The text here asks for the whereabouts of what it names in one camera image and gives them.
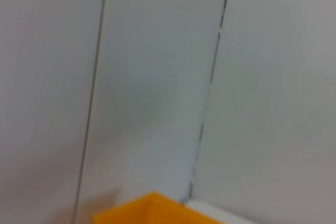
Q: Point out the yellow plastic bin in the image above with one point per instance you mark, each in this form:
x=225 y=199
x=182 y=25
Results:
x=157 y=211

